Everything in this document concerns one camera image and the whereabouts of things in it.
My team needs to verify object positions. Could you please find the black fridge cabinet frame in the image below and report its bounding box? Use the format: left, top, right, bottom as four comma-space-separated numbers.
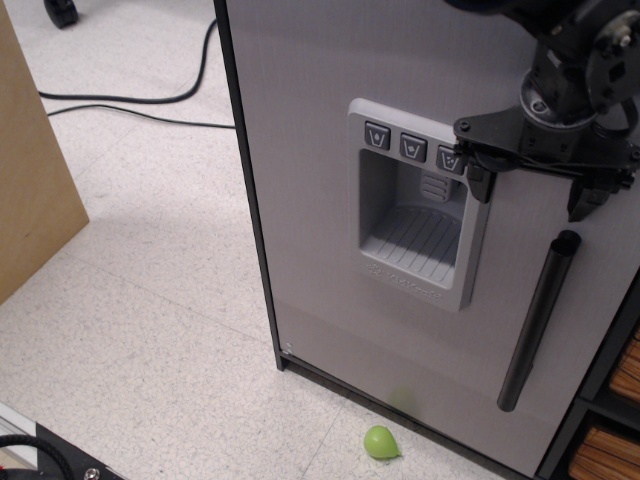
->
216, 1, 555, 476

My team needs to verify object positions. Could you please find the grey toy fridge door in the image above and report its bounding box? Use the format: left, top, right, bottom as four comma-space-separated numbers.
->
215, 1, 639, 479

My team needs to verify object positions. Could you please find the thin black floor cable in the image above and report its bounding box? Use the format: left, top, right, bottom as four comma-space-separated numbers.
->
47, 103, 236, 130

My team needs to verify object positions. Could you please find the black cylindrical door handle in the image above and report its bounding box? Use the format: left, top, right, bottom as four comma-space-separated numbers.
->
497, 230, 582, 412

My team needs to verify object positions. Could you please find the black braided cable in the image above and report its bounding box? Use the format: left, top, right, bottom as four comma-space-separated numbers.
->
0, 432, 71, 480

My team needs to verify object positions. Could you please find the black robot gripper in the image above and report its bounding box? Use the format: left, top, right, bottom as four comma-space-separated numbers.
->
454, 71, 639, 222

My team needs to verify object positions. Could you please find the brown wooden board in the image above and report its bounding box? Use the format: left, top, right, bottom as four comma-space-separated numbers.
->
1, 6, 89, 301

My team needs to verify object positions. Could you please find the green toy pear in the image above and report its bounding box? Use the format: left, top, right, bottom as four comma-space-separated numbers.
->
363, 425, 402, 460

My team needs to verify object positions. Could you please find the black shelf unit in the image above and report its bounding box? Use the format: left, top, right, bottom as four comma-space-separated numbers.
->
534, 278, 639, 479

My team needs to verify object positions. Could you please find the upper orange storage basket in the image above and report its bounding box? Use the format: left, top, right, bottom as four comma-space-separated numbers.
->
609, 328, 640, 404

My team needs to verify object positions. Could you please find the black caster wheel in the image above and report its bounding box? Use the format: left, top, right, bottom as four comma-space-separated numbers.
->
43, 0, 79, 29

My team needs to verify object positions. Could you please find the lower orange storage basket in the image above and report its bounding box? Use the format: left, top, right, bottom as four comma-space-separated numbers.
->
568, 427, 639, 480

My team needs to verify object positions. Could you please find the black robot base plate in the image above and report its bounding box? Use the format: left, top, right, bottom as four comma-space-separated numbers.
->
1, 423, 126, 479

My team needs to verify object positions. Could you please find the orange storage basket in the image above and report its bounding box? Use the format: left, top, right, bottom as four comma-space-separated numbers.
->
609, 328, 640, 404
568, 427, 639, 480

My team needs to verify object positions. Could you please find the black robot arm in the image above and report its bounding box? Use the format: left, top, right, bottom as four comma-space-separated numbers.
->
451, 1, 639, 222

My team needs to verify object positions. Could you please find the thick black floor cable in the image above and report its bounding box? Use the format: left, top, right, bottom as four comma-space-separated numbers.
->
38, 18, 219, 105

